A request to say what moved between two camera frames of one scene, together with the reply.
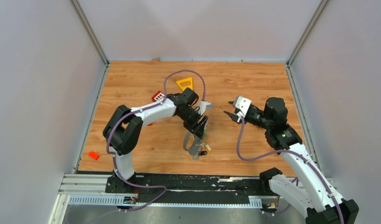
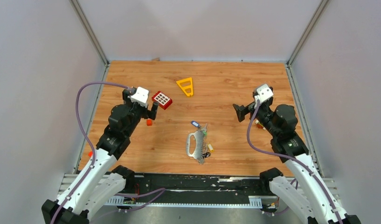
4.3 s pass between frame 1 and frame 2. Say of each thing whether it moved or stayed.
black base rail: stayed
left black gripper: moved
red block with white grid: stayed
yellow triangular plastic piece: stayed
